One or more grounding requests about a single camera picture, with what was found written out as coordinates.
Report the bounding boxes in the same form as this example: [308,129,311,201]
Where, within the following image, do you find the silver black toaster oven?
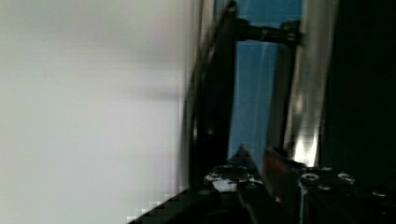
[284,0,396,188]

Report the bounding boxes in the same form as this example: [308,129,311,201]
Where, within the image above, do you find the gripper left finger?
[228,145,262,184]

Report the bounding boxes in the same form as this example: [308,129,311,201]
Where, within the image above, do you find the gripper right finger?
[262,147,297,203]

